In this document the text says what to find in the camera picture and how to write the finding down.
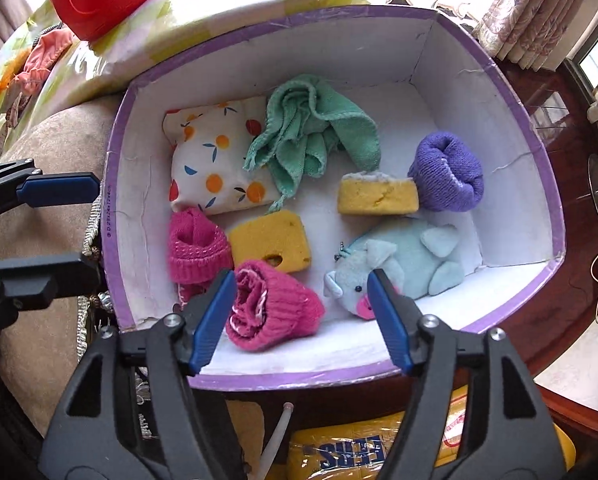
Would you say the yellow checked plastic tablecloth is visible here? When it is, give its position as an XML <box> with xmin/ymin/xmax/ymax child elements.
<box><xmin>0</xmin><ymin>0</ymin><xmax>370</xmax><ymax>171</ymax></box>

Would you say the large yellow sponge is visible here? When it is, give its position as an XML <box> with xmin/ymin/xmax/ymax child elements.
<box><xmin>228</xmin><ymin>210</ymin><xmax>312</xmax><ymax>275</ymax></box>

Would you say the magenta knit sock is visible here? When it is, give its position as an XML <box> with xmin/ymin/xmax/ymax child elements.
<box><xmin>225</xmin><ymin>260</ymin><xmax>326</xmax><ymax>352</ymax></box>
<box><xmin>167</xmin><ymin>207</ymin><xmax>234</xmax><ymax>306</ymax></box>

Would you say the fruit print fabric pouch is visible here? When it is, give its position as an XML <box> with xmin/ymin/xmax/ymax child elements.
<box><xmin>163</xmin><ymin>96</ymin><xmax>280</xmax><ymax>216</ymax></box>

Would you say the small yellow sponge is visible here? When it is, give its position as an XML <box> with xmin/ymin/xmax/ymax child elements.
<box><xmin>337</xmin><ymin>170</ymin><xmax>420</xmax><ymax>216</ymax></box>

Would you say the blue pig plush toy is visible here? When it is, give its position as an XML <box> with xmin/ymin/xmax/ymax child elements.
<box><xmin>323</xmin><ymin>223</ymin><xmax>466</xmax><ymax>321</ymax></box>

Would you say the white plastic tube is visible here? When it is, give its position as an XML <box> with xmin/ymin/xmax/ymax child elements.
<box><xmin>259</xmin><ymin>402</ymin><xmax>295</xmax><ymax>480</ymax></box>

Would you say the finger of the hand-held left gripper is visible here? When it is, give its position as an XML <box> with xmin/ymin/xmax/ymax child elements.
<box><xmin>0</xmin><ymin>252</ymin><xmax>102</xmax><ymax>341</ymax></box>
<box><xmin>0</xmin><ymin>158</ymin><xmax>101</xmax><ymax>226</ymax></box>

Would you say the green cloth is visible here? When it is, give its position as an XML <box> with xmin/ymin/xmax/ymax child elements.
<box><xmin>243</xmin><ymin>74</ymin><xmax>381</xmax><ymax>211</ymax></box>

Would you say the purple knit sock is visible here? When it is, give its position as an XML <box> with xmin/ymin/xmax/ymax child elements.
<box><xmin>407</xmin><ymin>131</ymin><xmax>485</xmax><ymax>212</ymax></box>

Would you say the purple cardboard box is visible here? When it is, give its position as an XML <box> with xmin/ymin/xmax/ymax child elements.
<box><xmin>100</xmin><ymin>5</ymin><xmax>566</xmax><ymax>392</ymax></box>

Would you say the patterned beige curtain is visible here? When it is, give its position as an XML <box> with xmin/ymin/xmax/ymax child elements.
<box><xmin>472</xmin><ymin>0</ymin><xmax>598</xmax><ymax>71</ymax></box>

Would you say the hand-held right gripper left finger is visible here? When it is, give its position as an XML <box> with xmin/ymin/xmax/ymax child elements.
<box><xmin>38</xmin><ymin>269</ymin><xmax>238</xmax><ymax>480</ymax></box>

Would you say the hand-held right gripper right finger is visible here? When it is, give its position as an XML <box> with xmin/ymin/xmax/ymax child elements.
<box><xmin>366</xmin><ymin>268</ymin><xmax>567</xmax><ymax>480</ymax></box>

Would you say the yellow plastic packet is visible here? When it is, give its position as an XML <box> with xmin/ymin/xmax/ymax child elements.
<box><xmin>286</xmin><ymin>385</ymin><xmax>575</xmax><ymax>480</ymax></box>

